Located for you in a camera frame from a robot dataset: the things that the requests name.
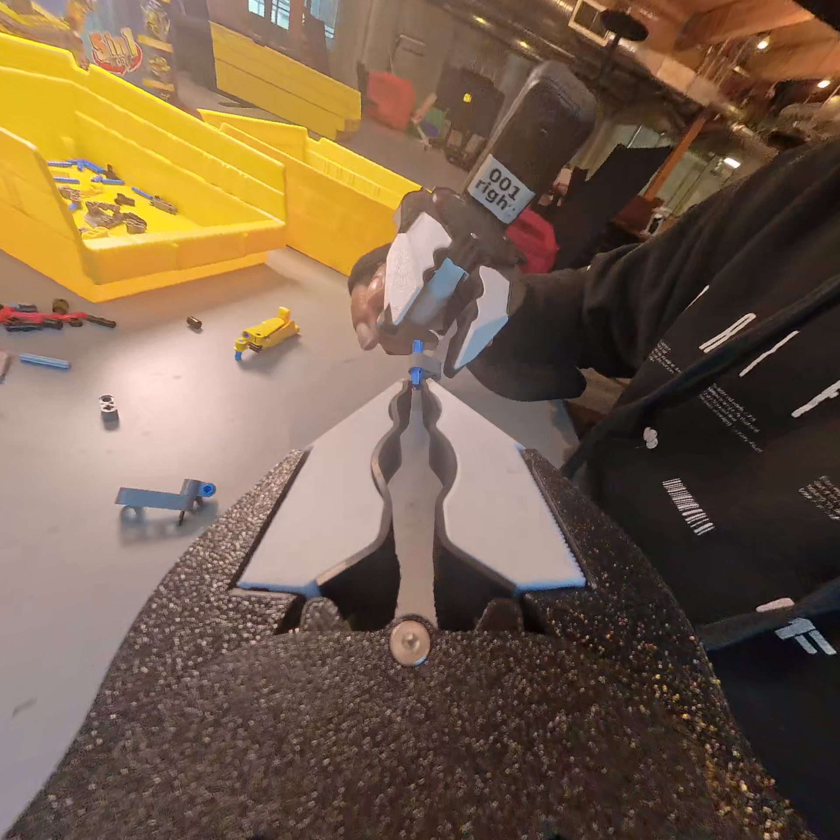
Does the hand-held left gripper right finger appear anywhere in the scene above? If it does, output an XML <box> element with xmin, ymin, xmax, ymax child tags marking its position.
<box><xmin>420</xmin><ymin>379</ymin><xmax>587</xmax><ymax>632</ymax></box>

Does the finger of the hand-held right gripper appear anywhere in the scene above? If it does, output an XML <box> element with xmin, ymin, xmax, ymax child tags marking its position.
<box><xmin>377</xmin><ymin>213</ymin><xmax>469</xmax><ymax>332</ymax></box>
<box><xmin>448</xmin><ymin>266</ymin><xmax>514</xmax><ymax>376</ymax></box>

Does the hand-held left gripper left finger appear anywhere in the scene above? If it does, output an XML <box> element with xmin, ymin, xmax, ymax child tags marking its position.
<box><xmin>236</xmin><ymin>379</ymin><xmax>413</xmax><ymax>632</ymax></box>

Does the grey desk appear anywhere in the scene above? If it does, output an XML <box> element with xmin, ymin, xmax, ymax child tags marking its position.
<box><xmin>0</xmin><ymin>131</ymin><xmax>585</xmax><ymax>818</ymax></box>

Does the person's right hand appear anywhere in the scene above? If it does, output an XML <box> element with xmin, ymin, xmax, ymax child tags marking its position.
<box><xmin>350</xmin><ymin>258</ymin><xmax>396</xmax><ymax>357</ymax></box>

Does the red container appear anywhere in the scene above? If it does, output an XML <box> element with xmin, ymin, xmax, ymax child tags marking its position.
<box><xmin>505</xmin><ymin>210</ymin><xmax>559</xmax><ymax>273</ymax></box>
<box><xmin>364</xmin><ymin>69</ymin><xmax>417</xmax><ymax>132</ymax></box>

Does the yellow parts bin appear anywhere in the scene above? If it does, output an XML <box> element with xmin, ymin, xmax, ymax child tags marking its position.
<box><xmin>199</xmin><ymin>108</ymin><xmax>422</xmax><ymax>278</ymax></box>
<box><xmin>0</xmin><ymin>66</ymin><xmax>287</xmax><ymax>304</ymax></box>
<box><xmin>209</xmin><ymin>21</ymin><xmax>363</xmax><ymax>142</ymax></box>

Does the grey bent beam assembly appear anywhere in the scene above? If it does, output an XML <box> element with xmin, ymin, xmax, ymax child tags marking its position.
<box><xmin>115</xmin><ymin>478</ymin><xmax>217</xmax><ymax>526</ymax></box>

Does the person's black hoodie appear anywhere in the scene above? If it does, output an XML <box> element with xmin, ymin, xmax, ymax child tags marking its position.
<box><xmin>561</xmin><ymin>282</ymin><xmax>840</xmax><ymax>828</ymax></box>

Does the heap of assorted brick parts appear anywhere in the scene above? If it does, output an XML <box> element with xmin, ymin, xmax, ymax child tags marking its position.
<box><xmin>47</xmin><ymin>156</ymin><xmax>179</xmax><ymax>238</ymax></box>

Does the pile of small connector pins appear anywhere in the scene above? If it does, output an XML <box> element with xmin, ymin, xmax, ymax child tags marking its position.
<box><xmin>0</xmin><ymin>298</ymin><xmax>118</xmax><ymax>382</ymax></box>

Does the printed toy set box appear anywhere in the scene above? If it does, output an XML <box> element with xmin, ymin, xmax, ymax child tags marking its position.
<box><xmin>0</xmin><ymin>0</ymin><xmax>178</xmax><ymax>102</ymax></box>

